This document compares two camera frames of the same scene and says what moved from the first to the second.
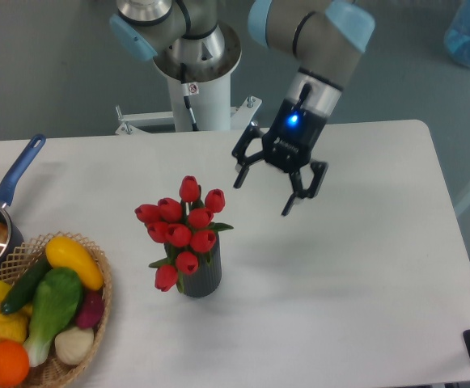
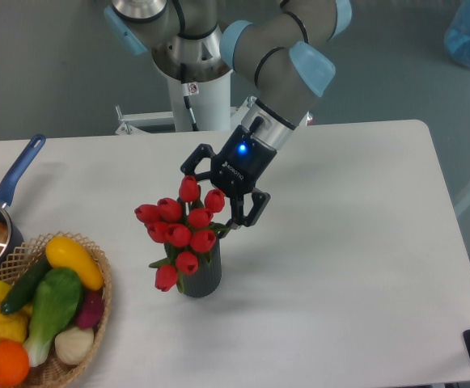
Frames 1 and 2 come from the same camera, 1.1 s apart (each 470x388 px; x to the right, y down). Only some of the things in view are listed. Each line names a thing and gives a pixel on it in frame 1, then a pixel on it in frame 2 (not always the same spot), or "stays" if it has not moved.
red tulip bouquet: x=188 y=229 stays
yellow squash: x=65 y=252 stays
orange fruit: x=6 y=364 stays
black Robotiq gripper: x=289 y=143 → x=236 y=170
